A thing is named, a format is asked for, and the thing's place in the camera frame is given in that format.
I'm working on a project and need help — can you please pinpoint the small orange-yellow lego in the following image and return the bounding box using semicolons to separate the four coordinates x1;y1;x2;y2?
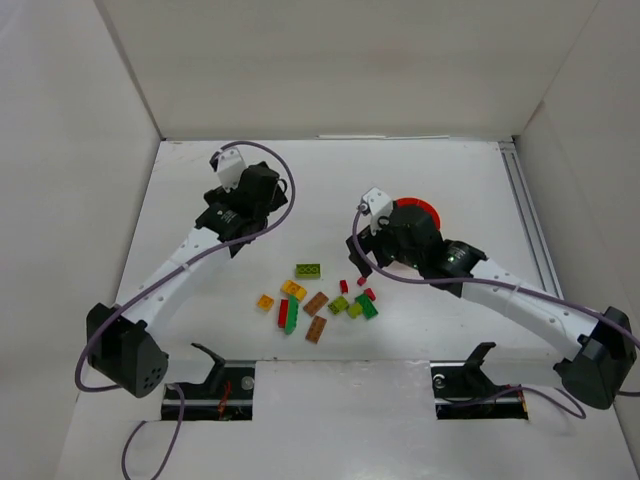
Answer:
257;295;274;312

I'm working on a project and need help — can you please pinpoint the yellow curved lego brick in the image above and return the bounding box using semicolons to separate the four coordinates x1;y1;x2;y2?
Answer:
281;280;307;301

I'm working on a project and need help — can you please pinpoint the brown lego plate lower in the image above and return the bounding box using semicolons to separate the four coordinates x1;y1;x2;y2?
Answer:
305;316;327;344

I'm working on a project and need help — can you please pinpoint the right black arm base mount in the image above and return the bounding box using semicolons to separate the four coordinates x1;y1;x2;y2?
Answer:
430;342;529;420

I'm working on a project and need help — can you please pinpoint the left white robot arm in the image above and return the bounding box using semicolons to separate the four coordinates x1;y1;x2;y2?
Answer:
78;157;296;398

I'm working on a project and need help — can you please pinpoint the lime lego with yellow studs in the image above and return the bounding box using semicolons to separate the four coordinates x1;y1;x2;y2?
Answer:
328;296;349;315

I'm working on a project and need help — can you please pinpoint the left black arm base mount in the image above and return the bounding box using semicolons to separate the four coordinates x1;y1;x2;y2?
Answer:
160;343;256;422

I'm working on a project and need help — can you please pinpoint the lime green lego brick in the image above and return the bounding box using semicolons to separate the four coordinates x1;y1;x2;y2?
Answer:
295;263;322;279

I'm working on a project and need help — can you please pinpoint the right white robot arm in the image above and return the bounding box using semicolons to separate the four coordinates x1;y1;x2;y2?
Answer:
346;188;639;410

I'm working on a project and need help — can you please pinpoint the small lime lego brick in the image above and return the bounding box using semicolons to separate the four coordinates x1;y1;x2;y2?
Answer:
347;302;363;319

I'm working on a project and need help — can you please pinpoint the brown lego plate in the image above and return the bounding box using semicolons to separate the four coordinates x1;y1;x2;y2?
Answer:
303;292;329;317
305;316;327;344

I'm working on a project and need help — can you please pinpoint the long green lego brick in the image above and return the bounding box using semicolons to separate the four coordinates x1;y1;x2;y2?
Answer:
284;295;300;335

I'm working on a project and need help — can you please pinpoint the brown lego plate upper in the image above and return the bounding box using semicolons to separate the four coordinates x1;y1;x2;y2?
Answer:
303;292;329;317

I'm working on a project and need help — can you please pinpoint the orange round divided container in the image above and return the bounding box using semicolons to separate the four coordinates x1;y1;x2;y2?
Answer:
395;197;441;229

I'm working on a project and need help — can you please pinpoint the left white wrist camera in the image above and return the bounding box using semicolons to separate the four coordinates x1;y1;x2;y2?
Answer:
209;147;247;192

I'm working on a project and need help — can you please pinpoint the long red lego brick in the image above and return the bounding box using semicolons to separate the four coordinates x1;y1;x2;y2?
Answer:
277;298;289;329

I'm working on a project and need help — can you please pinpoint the red lego wedge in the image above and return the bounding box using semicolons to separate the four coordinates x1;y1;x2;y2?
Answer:
364;288;376;301

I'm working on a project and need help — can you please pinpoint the green lego plate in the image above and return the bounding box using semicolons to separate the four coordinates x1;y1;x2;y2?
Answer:
355;294;378;320

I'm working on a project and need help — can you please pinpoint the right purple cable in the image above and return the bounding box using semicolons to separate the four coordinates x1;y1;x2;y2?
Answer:
352;204;640;420

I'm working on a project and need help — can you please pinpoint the aluminium rail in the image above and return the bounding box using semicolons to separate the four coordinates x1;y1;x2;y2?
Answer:
498;140;564;298

